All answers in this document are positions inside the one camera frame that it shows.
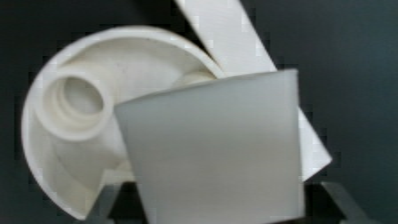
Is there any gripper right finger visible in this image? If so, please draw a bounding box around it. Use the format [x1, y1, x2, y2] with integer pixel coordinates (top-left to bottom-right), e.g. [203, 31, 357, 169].
[306, 182, 377, 224]

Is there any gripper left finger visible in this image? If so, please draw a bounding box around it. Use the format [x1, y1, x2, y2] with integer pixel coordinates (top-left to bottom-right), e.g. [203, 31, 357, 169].
[73, 182, 142, 224]

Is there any white stool leg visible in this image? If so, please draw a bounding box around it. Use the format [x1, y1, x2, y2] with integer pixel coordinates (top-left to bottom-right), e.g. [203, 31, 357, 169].
[116, 70, 306, 224]

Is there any white round stool seat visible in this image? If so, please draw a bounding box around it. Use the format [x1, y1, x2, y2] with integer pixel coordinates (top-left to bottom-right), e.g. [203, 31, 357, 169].
[22, 26, 224, 219]

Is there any white L-shaped fence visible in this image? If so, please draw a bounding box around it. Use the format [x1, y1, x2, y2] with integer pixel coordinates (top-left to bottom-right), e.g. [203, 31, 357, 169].
[174, 0, 333, 180]

